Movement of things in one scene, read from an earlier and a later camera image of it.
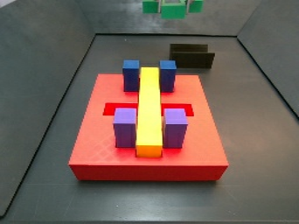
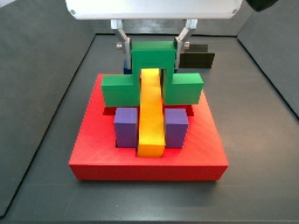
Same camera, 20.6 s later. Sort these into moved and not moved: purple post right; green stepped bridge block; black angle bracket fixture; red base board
Moved: green stepped bridge block
Not moved: purple post right; black angle bracket fixture; red base board
